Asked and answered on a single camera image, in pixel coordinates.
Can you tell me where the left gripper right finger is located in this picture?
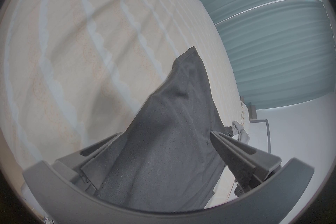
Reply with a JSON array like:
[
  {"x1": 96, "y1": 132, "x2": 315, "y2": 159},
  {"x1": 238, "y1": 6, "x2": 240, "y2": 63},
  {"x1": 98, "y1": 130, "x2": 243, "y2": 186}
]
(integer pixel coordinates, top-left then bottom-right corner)
[{"x1": 210, "y1": 131, "x2": 282, "y2": 196}]

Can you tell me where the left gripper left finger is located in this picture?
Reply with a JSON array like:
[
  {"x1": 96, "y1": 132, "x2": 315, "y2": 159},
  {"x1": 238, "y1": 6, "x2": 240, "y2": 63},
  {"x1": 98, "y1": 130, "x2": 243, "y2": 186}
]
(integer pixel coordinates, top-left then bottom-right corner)
[{"x1": 54, "y1": 132, "x2": 128, "y2": 190}]

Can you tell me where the black T-shirt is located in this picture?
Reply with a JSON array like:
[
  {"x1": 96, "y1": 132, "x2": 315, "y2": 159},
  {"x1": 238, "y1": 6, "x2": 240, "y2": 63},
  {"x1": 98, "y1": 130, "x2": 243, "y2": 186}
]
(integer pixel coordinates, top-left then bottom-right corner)
[{"x1": 94, "y1": 46, "x2": 231, "y2": 212}]

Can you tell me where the pile of clothes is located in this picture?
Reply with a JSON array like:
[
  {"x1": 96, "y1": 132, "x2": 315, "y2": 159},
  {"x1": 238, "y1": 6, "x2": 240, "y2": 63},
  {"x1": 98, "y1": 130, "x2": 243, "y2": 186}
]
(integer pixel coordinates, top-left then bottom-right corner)
[{"x1": 226, "y1": 119, "x2": 251, "y2": 143}]

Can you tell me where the bed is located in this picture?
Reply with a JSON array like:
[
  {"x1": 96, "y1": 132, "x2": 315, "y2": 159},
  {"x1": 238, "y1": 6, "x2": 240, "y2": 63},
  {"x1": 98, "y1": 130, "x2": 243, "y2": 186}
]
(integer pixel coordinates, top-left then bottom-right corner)
[{"x1": 0, "y1": 0, "x2": 271, "y2": 208}]

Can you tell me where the white printed pillow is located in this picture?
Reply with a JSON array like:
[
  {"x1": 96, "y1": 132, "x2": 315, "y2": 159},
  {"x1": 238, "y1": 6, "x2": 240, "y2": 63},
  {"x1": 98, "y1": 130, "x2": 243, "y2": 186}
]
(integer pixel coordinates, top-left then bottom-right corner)
[{"x1": 240, "y1": 101, "x2": 250, "y2": 126}]

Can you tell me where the grey bedside table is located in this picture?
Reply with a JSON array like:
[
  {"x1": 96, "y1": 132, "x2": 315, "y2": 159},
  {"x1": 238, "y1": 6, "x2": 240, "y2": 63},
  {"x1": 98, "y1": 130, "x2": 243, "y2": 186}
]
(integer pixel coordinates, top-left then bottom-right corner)
[{"x1": 240, "y1": 96, "x2": 258, "y2": 120}]

